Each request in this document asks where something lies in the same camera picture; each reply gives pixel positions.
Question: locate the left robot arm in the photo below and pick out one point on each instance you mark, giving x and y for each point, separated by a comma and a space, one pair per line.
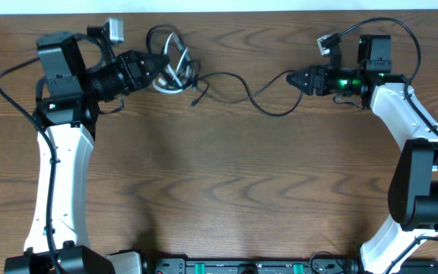
81, 70

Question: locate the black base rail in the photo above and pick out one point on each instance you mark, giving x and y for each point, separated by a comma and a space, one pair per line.
242, 266

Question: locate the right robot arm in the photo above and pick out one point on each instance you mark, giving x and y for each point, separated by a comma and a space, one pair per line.
413, 191

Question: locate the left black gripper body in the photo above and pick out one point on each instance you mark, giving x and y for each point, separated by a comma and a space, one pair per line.
128, 69

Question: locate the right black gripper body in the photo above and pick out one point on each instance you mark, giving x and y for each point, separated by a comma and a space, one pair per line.
340, 81

